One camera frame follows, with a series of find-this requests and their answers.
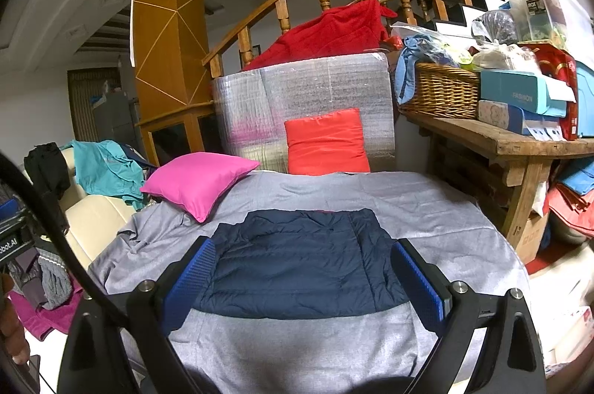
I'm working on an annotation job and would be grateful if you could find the stack of coral cloths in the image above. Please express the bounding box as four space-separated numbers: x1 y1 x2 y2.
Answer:
545 183 594 239

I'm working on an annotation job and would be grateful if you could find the clear plastic storage box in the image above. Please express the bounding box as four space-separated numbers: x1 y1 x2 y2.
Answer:
505 0 576 49

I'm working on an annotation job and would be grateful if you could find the light blue cardboard box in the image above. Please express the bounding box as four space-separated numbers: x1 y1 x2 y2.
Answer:
479 68 576 116

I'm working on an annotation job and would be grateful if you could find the wooden pillar cabinet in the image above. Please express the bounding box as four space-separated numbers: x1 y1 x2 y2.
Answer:
130 0 216 167

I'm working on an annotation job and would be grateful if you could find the white and red box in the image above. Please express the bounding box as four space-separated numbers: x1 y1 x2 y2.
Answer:
543 306 594 369

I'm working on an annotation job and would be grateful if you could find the white plastic bag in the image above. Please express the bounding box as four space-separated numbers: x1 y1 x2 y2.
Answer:
471 44 544 72

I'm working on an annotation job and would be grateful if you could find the white and blue box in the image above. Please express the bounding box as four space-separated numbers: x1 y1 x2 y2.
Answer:
478 99 567 142

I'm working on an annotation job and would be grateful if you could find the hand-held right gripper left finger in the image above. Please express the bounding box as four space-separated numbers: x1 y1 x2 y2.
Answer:
56 235 217 394

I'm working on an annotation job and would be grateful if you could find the light blue folded cloth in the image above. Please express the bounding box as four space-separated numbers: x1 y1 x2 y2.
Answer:
557 162 594 195

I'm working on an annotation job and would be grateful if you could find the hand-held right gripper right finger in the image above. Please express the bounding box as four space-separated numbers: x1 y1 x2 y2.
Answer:
390 237 547 394

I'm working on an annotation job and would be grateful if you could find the red gift bag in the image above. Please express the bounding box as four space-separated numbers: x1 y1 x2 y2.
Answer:
517 44 581 141

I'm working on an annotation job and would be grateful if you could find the magenta cloth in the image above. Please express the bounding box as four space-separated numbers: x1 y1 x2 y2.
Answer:
9 278 84 341

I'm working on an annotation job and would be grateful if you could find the navy puffer jacket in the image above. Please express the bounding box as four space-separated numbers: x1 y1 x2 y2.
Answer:
191 209 411 321

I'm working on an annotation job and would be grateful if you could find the silver foil insulation mat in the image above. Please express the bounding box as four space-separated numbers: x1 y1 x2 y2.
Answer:
211 53 396 172

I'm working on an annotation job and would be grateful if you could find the grey plastic bag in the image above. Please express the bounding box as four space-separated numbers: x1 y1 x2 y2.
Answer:
471 9 518 45

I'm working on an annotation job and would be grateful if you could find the rustic wooden table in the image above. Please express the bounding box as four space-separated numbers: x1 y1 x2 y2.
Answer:
399 109 594 265

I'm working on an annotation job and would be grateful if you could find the pink pillow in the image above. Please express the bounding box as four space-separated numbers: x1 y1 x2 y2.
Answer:
140 152 261 223

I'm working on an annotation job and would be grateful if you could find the grey knit cloth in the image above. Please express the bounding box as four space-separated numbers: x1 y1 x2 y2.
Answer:
37 248 74 311

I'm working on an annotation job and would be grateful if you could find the brown cardboard box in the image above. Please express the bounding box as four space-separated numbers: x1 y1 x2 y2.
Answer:
513 209 551 265

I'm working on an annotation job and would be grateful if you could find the grey bed sheet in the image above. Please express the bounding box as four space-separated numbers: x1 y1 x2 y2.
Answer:
87 171 530 390

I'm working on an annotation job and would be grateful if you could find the red blanket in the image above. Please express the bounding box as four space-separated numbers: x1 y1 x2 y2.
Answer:
242 0 399 72

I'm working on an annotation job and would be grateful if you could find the dark blue cloth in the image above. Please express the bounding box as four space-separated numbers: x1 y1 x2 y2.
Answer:
118 144 159 172

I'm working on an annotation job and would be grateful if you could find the teal shirt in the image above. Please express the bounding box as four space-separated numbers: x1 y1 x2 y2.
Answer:
60 139 147 211

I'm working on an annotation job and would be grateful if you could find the black garment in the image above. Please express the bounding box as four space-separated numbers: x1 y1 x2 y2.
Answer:
24 142 71 232

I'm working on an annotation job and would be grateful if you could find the cream leather sofa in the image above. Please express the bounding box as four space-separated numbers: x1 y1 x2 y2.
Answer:
58 148 140 269

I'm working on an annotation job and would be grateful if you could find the wicker basket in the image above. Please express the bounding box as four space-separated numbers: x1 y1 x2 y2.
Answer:
398 61 481 120

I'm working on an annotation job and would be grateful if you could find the red-orange pillow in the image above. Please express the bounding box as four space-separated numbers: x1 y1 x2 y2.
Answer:
284 107 371 177

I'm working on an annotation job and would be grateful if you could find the tall light blue box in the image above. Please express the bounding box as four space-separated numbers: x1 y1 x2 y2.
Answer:
575 62 594 139

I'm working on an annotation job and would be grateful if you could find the staircase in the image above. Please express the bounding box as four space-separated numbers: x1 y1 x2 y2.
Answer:
434 0 516 35

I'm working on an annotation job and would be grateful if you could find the person's left hand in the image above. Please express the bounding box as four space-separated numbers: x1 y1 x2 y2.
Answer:
0 273 29 364

